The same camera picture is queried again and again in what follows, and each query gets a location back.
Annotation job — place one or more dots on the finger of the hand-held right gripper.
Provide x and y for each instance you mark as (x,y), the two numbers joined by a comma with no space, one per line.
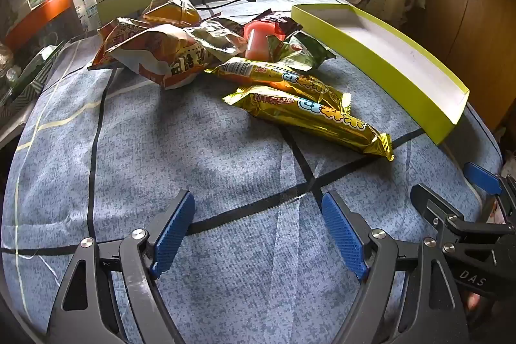
(481,176)
(435,207)

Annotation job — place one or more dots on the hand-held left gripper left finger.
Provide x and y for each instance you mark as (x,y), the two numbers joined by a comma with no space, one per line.
(173,235)

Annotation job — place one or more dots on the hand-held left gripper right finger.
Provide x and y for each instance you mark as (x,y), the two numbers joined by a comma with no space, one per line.
(344,235)

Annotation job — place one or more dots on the long gold snack packet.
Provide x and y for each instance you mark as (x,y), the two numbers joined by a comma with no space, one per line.
(314,118)
(274,76)

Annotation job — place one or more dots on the yellow-green cardboard tray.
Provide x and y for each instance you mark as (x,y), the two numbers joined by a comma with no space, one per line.
(383,33)

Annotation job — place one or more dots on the orange and white chip bag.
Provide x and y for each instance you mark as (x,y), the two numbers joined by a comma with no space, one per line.
(169,54)

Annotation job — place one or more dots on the green snack packet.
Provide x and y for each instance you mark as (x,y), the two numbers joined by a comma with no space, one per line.
(302,52)

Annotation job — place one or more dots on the beige snack packet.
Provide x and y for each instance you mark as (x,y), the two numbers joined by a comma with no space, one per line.
(217,37)

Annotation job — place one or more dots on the red snack packet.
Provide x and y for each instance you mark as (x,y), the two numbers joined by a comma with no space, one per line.
(256,41)

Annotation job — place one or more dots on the purple foil snack packet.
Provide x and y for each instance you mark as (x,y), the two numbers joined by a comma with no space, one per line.
(282,21)

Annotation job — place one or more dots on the yellow-orange snack bag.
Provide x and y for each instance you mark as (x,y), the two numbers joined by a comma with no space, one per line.
(173,11)

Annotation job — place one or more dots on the person's right hand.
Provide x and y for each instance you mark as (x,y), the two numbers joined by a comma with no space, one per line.
(475,301)

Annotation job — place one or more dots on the blue checked bedsheet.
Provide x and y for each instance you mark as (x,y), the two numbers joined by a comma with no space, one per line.
(161,150)

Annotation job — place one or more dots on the brown wooden wardrobe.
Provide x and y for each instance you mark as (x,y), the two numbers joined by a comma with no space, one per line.
(475,5)

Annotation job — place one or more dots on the green patterned box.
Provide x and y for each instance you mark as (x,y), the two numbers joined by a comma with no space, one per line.
(24,78)

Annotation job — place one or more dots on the white plastic bottle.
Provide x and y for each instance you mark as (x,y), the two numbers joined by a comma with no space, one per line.
(85,5)

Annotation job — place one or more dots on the orange storage tray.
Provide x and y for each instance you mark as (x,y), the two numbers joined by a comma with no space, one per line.
(36,17)

